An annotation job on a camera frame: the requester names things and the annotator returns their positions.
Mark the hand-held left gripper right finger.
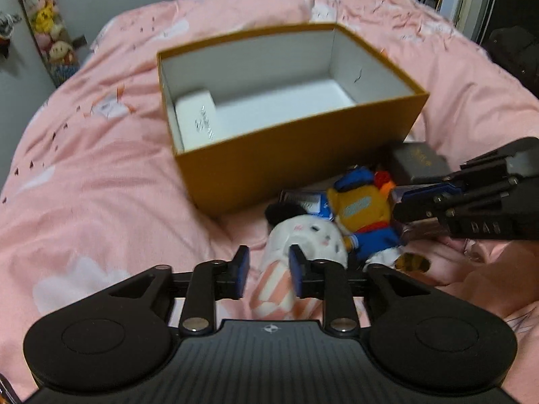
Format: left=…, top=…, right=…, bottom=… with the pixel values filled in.
left=288, top=245, right=430, bottom=334

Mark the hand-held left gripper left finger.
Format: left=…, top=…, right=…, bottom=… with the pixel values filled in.
left=107, top=245, right=252, bottom=335

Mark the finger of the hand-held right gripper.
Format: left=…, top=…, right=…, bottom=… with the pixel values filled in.
left=389, top=184, right=474, bottom=225
left=446, top=146, right=532, bottom=187

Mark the white plush toy striped base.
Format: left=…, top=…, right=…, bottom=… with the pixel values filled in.
left=248, top=202, right=350, bottom=321

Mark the duck plush toy blue outfit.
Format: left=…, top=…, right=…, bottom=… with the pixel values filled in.
left=328, top=168, right=403, bottom=268

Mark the orange cardboard box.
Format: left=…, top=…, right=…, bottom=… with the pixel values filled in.
left=157, top=21, right=430, bottom=220

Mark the dark grey small box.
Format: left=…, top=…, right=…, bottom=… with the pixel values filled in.
left=387, top=141, right=449, bottom=183

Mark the yellow toy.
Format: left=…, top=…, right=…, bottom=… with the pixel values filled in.
left=396, top=252, right=432, bottom=273

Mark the blue and white packet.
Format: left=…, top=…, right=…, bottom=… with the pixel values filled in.
left=278, top=189, right=338, bottom=222

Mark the black bag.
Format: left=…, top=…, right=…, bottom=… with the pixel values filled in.
left=480, top=25, right=539, bottom=97

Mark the small white box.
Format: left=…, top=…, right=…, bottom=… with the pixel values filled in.
left=175, top=88, right=220, bottom=148

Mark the hanging plush toy organizer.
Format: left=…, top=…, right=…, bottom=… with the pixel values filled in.
left=12, top=0, right=81, bottom=89

